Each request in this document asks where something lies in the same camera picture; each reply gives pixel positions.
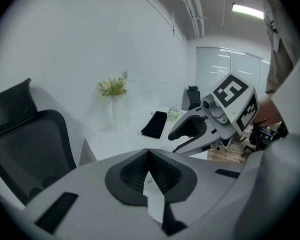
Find white window blinds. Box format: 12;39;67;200
195;46;272;98

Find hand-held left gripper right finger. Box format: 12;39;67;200
149;148;246;238

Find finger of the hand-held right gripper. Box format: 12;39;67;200
172;132;222;156
167;107;211;142

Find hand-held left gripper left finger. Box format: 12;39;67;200
23;148;171;240

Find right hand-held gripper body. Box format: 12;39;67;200
206;71;260;148

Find white wet wipes pack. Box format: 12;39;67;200
142;170;166;224

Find small white flower bouquet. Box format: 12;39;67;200
167;105;188;122

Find white ceiling pipes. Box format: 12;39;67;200
173;0;206;39

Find person's white jacket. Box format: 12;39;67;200
236;43;300;240

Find yellow flower bouquet white wrap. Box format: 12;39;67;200
87;68;129;134

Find grey fisheye camera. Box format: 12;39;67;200
201;95;217;112

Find rectangular ceiling light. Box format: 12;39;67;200
231;2;266;20

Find large black mesh office chair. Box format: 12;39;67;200
0;77;78;206

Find person's right forearm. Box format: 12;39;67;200
253;93;282;128

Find black cloth pouch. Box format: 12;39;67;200
140;110;168;140

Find person's beige shirt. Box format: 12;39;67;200
261;0;300;95

